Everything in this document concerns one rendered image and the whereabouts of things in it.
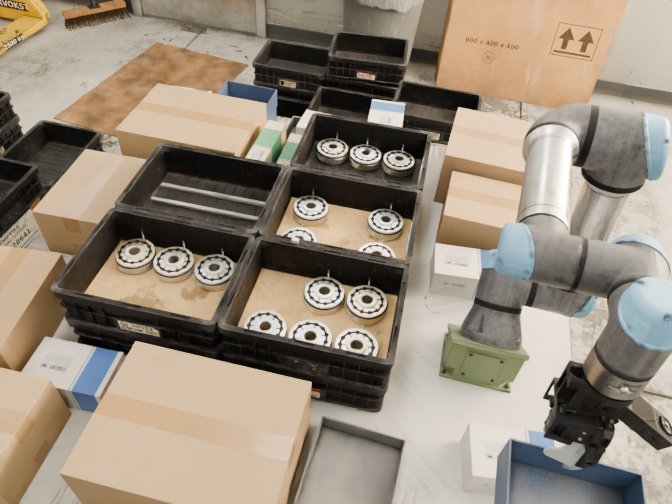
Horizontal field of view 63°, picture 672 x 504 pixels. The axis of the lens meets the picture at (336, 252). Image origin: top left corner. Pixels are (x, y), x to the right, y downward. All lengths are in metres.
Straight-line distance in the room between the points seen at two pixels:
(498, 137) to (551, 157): 0.99
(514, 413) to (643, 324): 0.82
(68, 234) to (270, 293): 0.63
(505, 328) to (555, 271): 0.61
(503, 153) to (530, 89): 2.20
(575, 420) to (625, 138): 0.51
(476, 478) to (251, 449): 0.48
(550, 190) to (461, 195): 0.87
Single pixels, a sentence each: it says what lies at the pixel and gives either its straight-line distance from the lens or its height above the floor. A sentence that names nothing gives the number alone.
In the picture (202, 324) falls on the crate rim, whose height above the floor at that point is 0.93.
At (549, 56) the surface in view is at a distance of 4.04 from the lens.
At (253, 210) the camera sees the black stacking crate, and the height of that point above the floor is 0.83.
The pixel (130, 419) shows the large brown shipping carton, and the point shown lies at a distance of 1.20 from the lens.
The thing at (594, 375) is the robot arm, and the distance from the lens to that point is 0.79.
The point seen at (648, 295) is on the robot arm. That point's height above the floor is 1.47.
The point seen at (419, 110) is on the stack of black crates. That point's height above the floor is 0.49.
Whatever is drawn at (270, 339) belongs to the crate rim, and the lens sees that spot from 1.22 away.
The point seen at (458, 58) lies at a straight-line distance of 4.00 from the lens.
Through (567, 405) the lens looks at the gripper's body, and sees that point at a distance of 0.85.
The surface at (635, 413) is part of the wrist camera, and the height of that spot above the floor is 1.29.
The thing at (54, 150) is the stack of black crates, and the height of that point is 0.38.
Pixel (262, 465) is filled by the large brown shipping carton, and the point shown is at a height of 0.90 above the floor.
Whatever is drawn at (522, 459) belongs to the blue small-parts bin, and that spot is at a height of 1.09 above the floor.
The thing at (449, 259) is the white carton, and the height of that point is 0.79.
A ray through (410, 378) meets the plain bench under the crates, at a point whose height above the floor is 0.70.
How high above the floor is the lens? 1.94
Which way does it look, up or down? 46 degrees down
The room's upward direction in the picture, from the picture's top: 5 degrees clockwise
